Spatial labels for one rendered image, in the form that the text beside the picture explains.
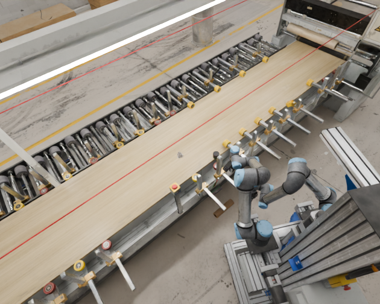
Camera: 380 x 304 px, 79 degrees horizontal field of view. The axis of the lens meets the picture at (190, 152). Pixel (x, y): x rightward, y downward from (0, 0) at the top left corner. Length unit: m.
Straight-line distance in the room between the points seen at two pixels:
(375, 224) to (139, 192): 1.82
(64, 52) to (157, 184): 1.48
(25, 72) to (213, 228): 2.51
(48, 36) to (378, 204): 1.47
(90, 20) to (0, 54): 0.37
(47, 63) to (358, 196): 1.40
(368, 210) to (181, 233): 2.28
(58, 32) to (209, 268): 2.58
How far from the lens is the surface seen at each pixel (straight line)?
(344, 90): 4.39
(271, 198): 1.86
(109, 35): 1.28
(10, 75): 1.23
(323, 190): 1.96
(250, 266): 1.99
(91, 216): 2.37
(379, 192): 1.18
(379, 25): 3.77
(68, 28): 1.22
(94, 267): 2.52
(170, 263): 2.97
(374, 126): 4.74
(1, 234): 2.77
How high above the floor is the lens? 2.90
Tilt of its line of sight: 54 degrees down
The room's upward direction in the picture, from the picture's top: 6 degrees counter-clockwise
